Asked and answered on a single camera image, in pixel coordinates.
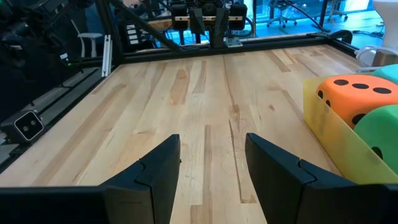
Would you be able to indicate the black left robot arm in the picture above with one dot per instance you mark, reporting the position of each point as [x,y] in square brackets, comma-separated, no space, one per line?
[214,25]

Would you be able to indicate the white chair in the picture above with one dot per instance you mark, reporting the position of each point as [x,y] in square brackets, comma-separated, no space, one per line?
[90,35]

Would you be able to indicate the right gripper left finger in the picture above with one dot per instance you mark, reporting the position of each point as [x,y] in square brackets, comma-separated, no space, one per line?
[93,205]

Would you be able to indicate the black aluminium table frame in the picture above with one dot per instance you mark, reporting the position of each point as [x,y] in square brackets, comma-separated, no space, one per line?
[186,53]

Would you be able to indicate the large orange foam die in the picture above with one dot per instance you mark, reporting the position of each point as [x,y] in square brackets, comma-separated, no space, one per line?
[357,102]

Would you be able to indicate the white mushroom table lamp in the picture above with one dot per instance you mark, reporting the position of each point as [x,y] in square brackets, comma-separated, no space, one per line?
[388,25]

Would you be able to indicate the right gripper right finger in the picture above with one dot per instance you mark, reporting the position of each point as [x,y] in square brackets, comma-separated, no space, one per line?
[311,202]

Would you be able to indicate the yellow translucent plastic bin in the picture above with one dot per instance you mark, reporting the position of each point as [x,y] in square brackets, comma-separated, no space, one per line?
[335,140]

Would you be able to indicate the silver mounting bracket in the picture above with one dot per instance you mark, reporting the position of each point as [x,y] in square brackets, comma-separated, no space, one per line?
[233,42]

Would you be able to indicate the large teal foam die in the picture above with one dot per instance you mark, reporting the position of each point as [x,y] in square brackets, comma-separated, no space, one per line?
[388,74]

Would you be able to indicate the black power strip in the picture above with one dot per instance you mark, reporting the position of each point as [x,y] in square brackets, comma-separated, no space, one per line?
[132,34]

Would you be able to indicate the table-level camera box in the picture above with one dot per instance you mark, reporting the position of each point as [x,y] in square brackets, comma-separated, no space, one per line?
[28,126]

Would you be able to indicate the black office chair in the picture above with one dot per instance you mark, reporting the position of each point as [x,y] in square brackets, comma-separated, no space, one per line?
[281,15]

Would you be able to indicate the large green foam die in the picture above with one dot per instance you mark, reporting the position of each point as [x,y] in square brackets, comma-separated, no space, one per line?
[382,127]

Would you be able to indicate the silver aluminium profile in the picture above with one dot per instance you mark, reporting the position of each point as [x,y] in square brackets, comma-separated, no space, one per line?
[106,56]

